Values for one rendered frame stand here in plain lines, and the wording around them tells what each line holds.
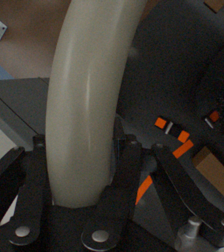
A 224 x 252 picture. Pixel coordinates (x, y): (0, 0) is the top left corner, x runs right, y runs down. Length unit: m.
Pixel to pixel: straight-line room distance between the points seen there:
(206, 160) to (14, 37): 1.41
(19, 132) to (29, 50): 0.97
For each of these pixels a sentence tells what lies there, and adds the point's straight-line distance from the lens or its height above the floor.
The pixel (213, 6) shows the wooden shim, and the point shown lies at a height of 0.03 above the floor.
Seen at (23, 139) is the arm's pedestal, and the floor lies 0.80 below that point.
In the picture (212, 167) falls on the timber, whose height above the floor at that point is 0.14.
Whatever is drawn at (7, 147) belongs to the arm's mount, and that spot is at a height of 0.83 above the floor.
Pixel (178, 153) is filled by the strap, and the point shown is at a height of 0.02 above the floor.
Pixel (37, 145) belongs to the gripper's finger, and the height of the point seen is 1.03.
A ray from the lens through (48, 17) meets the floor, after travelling 1.37.
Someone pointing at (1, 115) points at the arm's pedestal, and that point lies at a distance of 0.50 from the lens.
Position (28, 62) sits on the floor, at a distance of 1.39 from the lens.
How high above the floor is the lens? 1.17
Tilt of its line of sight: 74 degrees down
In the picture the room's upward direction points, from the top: 143 degrees counter-clockwise
